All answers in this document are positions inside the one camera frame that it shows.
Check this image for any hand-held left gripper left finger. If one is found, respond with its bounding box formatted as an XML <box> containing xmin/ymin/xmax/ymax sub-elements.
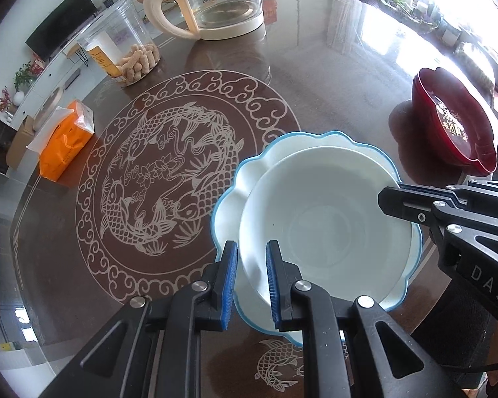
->
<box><xmin>37</xmin><ymin>240</ymin><xmax>238</xmax><ymax>398</ymax></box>

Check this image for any white blue-rimmed flower-shaped plate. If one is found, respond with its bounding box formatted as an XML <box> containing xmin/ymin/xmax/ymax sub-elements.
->
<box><xmin>213</xmin><ymin>131</ymin><xmax>423</xmax><ymax>347</ymax></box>

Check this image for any white television cabinet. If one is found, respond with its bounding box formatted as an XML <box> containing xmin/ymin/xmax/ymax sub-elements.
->
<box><xmin>0</xmin><ymin>6</ymin><xmax>133</xmax><ymax>142</ymax></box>

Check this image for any white vase with red flowers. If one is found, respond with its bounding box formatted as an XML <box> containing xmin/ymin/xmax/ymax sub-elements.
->
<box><xmin>0</xmin><ymin>87</ymin><xmax>26</xmax><ymax>116</ymax></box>

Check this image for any orange tissue pack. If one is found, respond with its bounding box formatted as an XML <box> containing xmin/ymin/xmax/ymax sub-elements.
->
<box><xmin>27</xmin><ymin>99</ymin><xmax>95</xmax><ymax>182</ymax></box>

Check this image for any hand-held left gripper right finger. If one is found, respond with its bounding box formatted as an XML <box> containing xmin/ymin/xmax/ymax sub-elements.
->
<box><xmin>266</xmin><ymin>240</ymin><xmax>457</xmax><ymax>398</ymax></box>

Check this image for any white ceramic bowl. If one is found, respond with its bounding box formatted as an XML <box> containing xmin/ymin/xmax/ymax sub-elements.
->
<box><xmin>238</xmin><ymin>146</ymin><xmax>414</xmax><ymax>312</ymax></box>

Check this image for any leafy plant with red decorations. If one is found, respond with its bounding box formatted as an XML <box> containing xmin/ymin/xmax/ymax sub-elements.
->
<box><xmin>13</xmin><ymin>63</ymin><xmax>36</xmax><ymax>92</ymax></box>

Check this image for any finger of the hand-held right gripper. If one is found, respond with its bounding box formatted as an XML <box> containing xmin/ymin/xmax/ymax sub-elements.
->
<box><xmin>377</xmin><ymin>187</ymin><xmax>441</xmax><ymax>227</ymax></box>
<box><xmin>397</xmin><ymin>182</ymin><xmax>465</xmax><ymax>200</ymax></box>

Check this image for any black flat television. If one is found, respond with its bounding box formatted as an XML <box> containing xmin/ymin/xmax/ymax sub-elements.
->
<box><xmin>26</xmin><ymin>0</ymin><xmax>98</xmax><ymax>61</ymax></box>

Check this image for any large red flower-shaped plate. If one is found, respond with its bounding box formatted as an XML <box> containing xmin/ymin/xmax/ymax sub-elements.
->
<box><xmin>412</xmin><ymin>67</ymin><xmax>498</xmax><ymax>175</ymax></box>

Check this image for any glass kettle with cream handle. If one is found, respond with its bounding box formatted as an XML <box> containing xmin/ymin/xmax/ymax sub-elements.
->
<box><xmin>143</xmin><ymin>0</ymin><xmax>267</xmax><ymax>41</ymax></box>

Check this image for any cardboard box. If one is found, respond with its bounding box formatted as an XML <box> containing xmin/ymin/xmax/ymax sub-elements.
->
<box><xmin>6</xmin><ymin>114</ymin><xmax>41</xmax><ymax>170</ymax></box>

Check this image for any clear plastic snack jar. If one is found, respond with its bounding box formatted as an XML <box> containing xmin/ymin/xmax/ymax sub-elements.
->
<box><xmin>75</xmin><ymin>0</ymin><xmax>162</xmax><ymax>88</ymax></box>

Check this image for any row of bottles and jars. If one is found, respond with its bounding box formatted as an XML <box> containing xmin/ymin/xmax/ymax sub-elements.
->
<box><xmin>377</xmin><ymin>0</ymin><xmax>494</xmax><ymax>56</ymax></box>

